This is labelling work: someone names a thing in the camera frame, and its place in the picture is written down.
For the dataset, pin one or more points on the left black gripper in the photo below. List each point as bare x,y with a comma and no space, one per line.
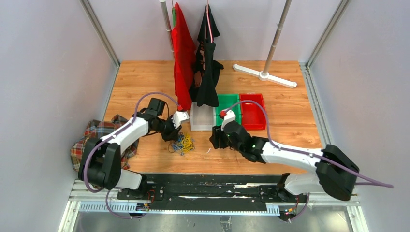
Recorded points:
174,133

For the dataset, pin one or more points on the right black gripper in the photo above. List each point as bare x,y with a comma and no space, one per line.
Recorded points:
216,137

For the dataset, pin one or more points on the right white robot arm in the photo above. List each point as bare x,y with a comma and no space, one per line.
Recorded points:
327,170

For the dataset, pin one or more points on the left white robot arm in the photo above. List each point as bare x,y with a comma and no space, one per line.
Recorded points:
100,166

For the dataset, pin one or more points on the red plastic bin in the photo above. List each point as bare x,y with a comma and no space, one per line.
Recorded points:
252,117

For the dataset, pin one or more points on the white plastic bin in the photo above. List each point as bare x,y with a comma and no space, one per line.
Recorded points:
202,118

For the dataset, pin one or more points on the green plastic bin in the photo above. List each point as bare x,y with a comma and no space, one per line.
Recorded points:
226,101

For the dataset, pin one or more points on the black hanging garment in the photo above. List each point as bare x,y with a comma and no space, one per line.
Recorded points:
206,69

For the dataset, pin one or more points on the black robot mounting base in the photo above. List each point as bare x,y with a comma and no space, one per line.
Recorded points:
215,192

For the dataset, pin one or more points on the white rack base foot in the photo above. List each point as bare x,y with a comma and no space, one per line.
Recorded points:
264,76

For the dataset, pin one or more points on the plaid flannel shirt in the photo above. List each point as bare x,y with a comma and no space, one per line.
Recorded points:
97,129

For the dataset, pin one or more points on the red hanging shirt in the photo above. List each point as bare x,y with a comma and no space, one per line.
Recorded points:
184,53

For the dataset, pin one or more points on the right metal rack pole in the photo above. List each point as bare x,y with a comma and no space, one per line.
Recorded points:
276,36

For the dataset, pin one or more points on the metal rack pole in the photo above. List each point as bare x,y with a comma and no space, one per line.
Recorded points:
167,25
276,36

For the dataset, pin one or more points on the green clothes hanger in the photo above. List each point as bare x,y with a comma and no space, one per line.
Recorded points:
174,16

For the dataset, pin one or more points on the left metal rack pole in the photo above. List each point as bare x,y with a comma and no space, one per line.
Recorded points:
167,25

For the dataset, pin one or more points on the pink clothes hanger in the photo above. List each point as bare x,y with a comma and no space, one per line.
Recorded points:
208,22

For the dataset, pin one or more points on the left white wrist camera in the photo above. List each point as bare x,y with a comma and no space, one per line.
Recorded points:
179,117

